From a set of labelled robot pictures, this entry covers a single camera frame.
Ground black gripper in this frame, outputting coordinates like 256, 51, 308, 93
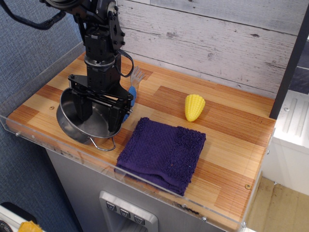
68, 64, 133, 132

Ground stainless steel pot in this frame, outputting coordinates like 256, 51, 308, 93
56, 88, 120, 151

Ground fork with blue handle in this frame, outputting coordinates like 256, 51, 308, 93
122, 66, 147, 124

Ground purple cloth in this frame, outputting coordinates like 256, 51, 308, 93
116, 117, 206, 196

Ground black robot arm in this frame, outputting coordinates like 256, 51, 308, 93
44, 0, 133, 132

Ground grey toy fridge cabinet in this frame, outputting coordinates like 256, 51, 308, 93
47, 150, 220, 232

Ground clear acrylic table guard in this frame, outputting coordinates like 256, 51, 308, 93
4, 44, 275, 232

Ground yellow toy corn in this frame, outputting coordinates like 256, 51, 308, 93
185, 94, 206, 122

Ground silver dispenser button panel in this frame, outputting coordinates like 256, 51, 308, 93
99, 190, 159, 232

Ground yellow object at corner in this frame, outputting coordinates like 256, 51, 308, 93
18, 221, 43, 232

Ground white toy sink unit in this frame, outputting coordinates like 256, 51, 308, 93
262, 90, 309, 195

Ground black braided cable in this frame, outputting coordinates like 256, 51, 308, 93
0, 0, 67, 31

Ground dark right vertical post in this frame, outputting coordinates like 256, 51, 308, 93
269, 6, 309, 119

